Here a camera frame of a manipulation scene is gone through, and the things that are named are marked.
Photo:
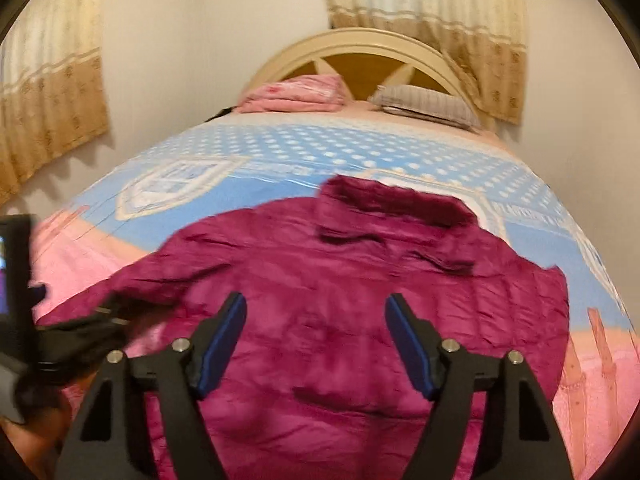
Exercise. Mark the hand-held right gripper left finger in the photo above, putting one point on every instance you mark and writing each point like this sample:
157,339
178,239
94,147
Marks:
222,345

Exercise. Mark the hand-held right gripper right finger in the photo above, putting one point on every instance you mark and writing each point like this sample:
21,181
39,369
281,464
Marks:
410,345

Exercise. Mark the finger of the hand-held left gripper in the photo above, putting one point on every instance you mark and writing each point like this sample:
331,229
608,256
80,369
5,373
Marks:
75,335

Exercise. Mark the magenta puffer jacket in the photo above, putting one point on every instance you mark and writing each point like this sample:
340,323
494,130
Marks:
325,280

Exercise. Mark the person's left forearm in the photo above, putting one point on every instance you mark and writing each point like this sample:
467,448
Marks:
30,440

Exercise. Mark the beige patterned curtain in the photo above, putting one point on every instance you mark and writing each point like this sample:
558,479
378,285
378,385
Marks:
450,10
45,110

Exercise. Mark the blue and pink printed blanket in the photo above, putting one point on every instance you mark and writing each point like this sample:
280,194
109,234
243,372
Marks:
280,150

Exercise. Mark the grey striped pillow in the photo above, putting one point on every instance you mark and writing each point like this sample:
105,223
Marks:
425,102

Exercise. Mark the cream arched bed headboard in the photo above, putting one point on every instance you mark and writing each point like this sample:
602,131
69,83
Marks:
350,65

